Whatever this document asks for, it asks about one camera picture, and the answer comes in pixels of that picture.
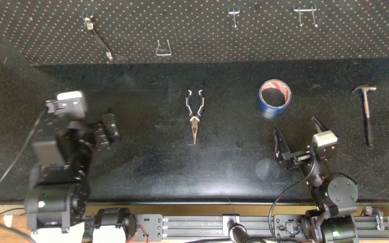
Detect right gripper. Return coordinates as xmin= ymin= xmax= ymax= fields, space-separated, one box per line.
xmin=273 ymin=116 xmax=339 ymax=169

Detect black and white pliers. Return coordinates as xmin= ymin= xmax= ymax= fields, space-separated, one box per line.
xmin=184 ymin=89 xmax=206 ymax=146

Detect wrench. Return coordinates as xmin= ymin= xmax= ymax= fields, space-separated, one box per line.
xmin=82 ymin=16 xmax=114 ymax=61

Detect black pegboard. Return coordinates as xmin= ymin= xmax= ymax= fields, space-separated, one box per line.
xmin=0 ymin=0 xmax=389 ymax=67

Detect roll of blue tape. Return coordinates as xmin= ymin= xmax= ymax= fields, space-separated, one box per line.
xmin=257 ymin=78 xmax=292 ymax=119

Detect hammer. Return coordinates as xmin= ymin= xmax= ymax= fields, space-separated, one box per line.
xmin=351 ymin=84 xmax=378 ymax=148

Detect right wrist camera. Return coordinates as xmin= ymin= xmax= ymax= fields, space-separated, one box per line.
xmin=311 ymin=130 xmax=338 ymax=149

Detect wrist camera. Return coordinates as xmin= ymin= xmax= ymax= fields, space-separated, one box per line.
xmin=56 ymin=90 xmax=88 ymax=119
xmin=311 ymin=130 xmax=338 ymax=149

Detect black cable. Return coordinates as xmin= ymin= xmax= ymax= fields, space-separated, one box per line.
xmin=267 ymin=157 xmax=317 ymax=243
xmin=0 ymin=107 xmax=49 ymax=243

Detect mounting rail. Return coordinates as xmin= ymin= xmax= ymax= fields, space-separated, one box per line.
xmin=126 ymin=205 xmax=389 ymax=243

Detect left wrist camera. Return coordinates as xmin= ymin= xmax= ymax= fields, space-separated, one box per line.
xmin=56 ymin=90 xmax=88 ymax=119

